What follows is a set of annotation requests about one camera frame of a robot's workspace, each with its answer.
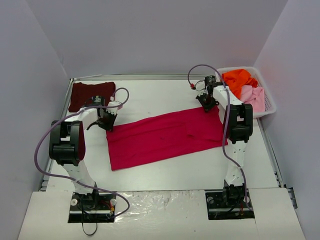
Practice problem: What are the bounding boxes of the crimson red t-shirt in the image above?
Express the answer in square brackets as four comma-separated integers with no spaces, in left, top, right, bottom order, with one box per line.
[106,106,224,171]

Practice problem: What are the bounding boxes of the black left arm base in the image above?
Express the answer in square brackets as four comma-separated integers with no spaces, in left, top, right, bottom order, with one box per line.
[68,191,117,237]

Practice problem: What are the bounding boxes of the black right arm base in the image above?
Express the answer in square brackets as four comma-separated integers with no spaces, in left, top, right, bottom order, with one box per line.
[205,185,255,221]

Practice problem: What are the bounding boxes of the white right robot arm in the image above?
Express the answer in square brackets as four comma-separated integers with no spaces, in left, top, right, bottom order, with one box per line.
[196,75,253,207]

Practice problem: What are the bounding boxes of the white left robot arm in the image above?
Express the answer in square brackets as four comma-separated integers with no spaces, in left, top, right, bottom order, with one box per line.
[49,96,121,209]

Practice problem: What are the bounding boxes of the orange t-shirt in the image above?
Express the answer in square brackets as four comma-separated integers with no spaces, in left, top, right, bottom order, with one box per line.
[222,68,258,99]

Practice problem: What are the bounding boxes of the dark maroon folded t-shirt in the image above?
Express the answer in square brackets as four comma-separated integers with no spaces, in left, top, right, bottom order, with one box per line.
[68,82,116,113]

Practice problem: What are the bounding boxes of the light pink t-shirt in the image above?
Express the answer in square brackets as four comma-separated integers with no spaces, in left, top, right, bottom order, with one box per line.
[240,85,266,113]

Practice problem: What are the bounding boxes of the white plastic laundry basket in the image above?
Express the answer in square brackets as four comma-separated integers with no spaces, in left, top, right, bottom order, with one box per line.
[218,66,277,119]

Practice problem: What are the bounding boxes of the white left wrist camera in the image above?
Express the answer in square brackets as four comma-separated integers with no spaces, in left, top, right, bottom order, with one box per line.
[105,96,123,116]

